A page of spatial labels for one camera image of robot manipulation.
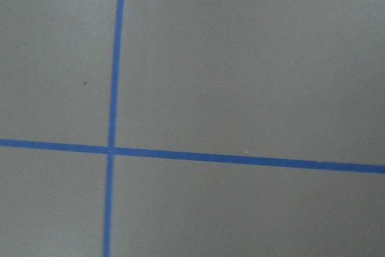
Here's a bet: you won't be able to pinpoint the brown paper table mat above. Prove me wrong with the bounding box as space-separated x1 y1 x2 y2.
1 0 384 256

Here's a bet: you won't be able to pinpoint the blue tape grid lines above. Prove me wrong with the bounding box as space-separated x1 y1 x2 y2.
1 0 384 256

